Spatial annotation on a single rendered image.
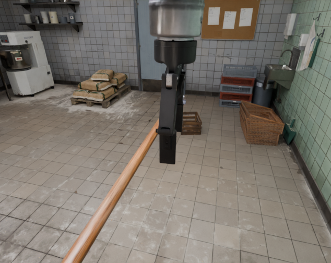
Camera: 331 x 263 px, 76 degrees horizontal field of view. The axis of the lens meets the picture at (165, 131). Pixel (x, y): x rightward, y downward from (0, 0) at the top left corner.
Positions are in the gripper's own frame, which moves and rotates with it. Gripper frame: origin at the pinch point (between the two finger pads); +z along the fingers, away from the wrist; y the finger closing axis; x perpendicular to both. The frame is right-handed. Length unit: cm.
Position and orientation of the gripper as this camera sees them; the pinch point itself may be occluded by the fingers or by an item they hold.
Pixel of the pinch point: (172, 140)
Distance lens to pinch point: 46.3
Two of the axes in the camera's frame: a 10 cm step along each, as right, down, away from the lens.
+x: -9.9, -0.8, 1.4
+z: -0.1, 8.9, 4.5
